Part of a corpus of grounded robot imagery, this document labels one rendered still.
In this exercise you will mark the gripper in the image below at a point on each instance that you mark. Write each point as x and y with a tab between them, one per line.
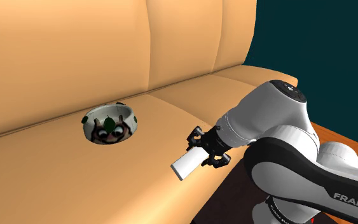
215	141

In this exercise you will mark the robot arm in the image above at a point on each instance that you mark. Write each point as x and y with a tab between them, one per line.
278	124

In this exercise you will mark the white rectangular box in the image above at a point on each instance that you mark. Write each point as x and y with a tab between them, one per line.
187	163

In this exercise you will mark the white bowl with animal print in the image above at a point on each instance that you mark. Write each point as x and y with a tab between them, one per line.
126	113

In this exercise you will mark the tan leather sofa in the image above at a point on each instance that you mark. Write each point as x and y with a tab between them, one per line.
57	173

